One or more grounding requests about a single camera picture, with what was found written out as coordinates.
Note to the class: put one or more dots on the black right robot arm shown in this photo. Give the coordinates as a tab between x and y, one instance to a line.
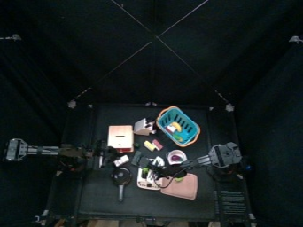
223	154

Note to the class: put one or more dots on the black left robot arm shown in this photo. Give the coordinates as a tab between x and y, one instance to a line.
43	150

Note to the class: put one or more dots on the green toy starfruit top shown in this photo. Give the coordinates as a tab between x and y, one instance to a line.
146	170

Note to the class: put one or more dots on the green toy starfruit piece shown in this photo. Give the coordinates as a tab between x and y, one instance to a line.
179	179

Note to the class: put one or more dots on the small white toy box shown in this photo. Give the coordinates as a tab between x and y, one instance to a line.
120	160

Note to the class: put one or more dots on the white toy tray board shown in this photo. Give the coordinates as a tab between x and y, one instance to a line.
144	181

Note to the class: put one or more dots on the white bowl with purple inside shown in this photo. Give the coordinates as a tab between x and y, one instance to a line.
175	156

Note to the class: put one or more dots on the black toy frying pan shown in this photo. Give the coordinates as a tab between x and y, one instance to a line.
120	176

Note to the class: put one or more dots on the wooden toy box appliance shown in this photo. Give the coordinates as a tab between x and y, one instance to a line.
120	137

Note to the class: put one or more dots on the pink cutting board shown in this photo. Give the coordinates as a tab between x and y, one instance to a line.
182	187

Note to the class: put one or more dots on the dark rectangular toy block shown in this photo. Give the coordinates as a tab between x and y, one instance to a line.
136	158

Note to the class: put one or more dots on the yellow toy block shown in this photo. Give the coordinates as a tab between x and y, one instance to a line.
148	145

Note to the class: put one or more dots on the pink toy block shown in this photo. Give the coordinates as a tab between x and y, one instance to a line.
158	144

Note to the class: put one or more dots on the small dark green toy piece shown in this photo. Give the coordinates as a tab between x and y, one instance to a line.
136	145

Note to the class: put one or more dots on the green toy vegetable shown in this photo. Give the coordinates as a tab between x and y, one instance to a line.
178	137

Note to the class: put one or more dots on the small white toy knife block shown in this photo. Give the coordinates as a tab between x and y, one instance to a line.
143	126

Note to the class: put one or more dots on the white and red toy food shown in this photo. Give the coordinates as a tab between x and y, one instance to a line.
170	129

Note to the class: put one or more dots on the teal basket with orange rim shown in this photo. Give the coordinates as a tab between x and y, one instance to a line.
186	130

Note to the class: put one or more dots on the yellow toy banana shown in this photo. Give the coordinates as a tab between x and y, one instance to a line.
176	126

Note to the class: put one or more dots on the metal frame corner bracket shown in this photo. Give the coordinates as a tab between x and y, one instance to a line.
15	37
295	39
71	103
230	107

